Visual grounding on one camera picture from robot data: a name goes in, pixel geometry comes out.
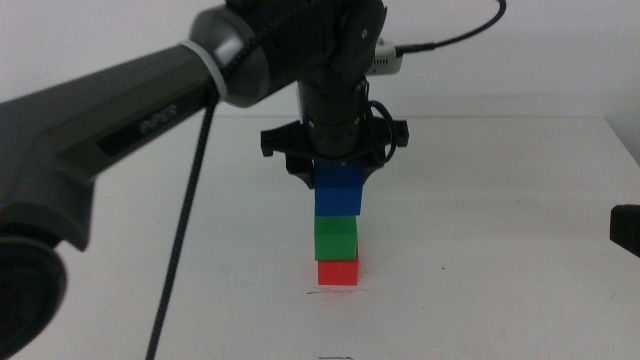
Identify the blue cube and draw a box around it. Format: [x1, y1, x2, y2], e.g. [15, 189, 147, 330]
[313, 161, 364, 218]

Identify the green cube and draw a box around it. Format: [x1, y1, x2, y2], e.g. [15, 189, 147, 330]
[313, 214, 360, 263]

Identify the red cube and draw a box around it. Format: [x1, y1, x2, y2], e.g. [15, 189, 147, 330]
[317, 254, 361, 287]

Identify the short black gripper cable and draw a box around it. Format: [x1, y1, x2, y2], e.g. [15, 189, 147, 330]
[366, 98, 400, 165]

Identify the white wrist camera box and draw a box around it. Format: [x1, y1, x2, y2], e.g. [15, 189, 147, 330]
[366, 39, 404, 77]

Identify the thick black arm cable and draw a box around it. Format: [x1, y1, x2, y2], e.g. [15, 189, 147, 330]
[144, 89, 221, 360]

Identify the thin black camera cable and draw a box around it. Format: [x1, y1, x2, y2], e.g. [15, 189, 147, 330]
[394, 0, 508, 57]

